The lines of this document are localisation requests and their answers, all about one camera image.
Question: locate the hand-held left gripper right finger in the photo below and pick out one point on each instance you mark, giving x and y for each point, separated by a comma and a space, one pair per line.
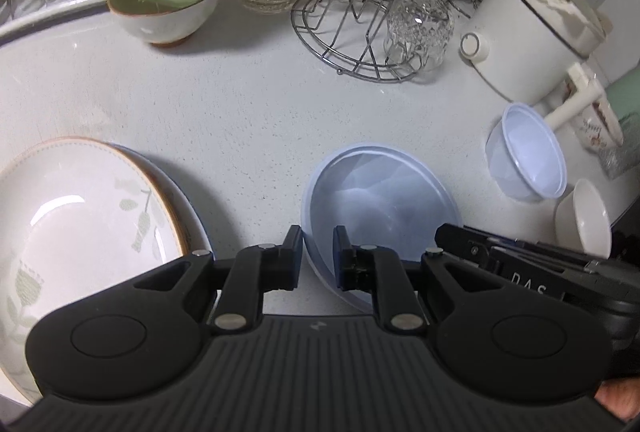
342, 262

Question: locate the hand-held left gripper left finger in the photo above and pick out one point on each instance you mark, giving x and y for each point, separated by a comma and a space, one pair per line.
295, 262

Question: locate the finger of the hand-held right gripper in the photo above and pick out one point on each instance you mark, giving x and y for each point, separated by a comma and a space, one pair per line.
462, 244

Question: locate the blue plastic bowl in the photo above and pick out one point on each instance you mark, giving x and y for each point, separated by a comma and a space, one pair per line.
530, 152
385, 202

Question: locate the plain white bowl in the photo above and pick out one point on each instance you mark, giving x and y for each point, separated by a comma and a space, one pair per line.
587, 222

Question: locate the gold rim leaf print plate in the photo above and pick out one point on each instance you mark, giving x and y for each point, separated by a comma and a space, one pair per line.
75, 222

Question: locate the person's right hand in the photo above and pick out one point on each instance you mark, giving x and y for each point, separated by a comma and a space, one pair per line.
620, 399

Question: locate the black induction cooktop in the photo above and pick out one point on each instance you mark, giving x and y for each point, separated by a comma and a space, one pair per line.
627, 232

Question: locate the clear glass vase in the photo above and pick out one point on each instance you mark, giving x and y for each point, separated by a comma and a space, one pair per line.
615, 159

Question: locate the pale green kettle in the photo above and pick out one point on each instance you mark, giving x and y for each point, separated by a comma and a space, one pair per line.
627, 97

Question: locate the white electric cooking pot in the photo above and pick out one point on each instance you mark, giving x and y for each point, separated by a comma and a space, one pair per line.
520, 42

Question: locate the patterned drinking glass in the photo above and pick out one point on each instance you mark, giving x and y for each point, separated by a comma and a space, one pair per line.
420, 22

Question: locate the white bowl brown foot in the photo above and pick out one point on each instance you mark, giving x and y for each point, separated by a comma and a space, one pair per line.
160, 24

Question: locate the white draining tray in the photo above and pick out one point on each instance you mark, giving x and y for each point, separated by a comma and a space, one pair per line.
45, 24

